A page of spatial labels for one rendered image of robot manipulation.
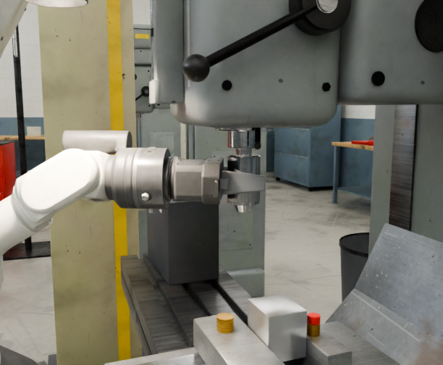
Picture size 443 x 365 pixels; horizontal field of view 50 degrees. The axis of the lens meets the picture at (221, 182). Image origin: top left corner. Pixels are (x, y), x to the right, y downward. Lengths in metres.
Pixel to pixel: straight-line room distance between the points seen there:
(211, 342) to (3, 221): 0.33
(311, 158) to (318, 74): 7.34
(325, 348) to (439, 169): 0.43
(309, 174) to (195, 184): 7.33
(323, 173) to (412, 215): 7.13
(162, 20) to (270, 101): 0.17
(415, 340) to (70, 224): 1.84
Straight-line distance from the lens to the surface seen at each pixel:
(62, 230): 2.42
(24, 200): 0.69
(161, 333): 0.88
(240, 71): 0.57
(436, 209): 0.92
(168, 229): 1.06
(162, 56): 0.63
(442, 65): 0.70
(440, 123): 0.91
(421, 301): 0.90
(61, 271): 2.48
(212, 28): 0.57
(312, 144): 7.93
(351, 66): 0.63
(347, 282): 2.65
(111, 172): 0.68
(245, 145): 0.66
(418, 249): 0.94
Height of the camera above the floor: 1.33
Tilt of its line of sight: 9 degrees down
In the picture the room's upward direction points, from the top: straight up
